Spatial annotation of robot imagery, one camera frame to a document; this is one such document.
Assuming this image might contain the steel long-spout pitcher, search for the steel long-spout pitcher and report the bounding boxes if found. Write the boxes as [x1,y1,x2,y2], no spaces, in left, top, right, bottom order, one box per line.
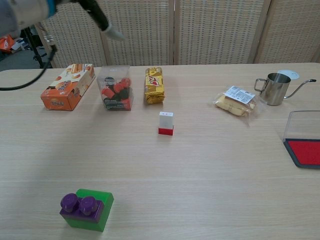
[254,72,317,106]

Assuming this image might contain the green toy block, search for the green toy block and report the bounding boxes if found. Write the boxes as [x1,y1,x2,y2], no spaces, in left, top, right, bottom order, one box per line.
[65,188,115,233]

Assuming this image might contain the black tripod stand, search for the black tripod stand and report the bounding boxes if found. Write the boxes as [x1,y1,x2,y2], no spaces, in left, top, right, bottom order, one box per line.
[23,24,54,69]

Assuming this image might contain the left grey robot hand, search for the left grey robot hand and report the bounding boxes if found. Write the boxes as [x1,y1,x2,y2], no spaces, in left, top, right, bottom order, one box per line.
[56,0,126,41]

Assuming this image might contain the white and red block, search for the white and red block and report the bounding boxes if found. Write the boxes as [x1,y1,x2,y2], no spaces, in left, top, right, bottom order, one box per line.
[158,111,175,136]

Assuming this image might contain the woven wood screen panel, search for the woven wood screen panel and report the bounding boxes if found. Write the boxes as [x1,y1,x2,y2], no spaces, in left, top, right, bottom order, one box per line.
[93,0,176,67]
[37,4,108,69]
[253,0,320,64]
[172,0,272,65]

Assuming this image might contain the red tray clear lid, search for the red tray clear lid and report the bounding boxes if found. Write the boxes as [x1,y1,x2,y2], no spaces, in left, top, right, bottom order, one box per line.
[281,110,320,169]

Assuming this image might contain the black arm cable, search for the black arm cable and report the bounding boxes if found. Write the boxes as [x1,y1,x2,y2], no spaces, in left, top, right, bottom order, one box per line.
[0,29,58,91]

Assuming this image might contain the purple toy block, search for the purple toy block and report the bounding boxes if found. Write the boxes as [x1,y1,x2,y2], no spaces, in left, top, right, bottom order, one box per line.
[59,192,104,223]

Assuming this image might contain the white round desk grommet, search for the white round desk grommet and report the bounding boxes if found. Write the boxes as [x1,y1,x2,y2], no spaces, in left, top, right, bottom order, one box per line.
[277,69,300,81]

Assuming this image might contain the orange snack box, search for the orange snack box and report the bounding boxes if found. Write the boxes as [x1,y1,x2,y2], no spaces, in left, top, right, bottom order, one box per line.
[41,63,97,111]

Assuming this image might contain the gold biscuit packet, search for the gold biscuit packet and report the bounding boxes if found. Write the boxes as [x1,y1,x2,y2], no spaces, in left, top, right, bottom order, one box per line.
[144,66,166,105]

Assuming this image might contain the clear box red black sweets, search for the clear box red black sweets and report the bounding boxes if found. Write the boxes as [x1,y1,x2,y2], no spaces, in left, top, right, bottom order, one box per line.
[96,65,133,112]

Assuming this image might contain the bread in clear wrapper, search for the bread in clear wrapper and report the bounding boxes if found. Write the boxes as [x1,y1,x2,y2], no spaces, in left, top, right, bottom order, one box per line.
[212,84,263,126]

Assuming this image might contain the orange bag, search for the orange bag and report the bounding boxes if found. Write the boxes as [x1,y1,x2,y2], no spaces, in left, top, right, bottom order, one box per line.
[0,34,16,54]

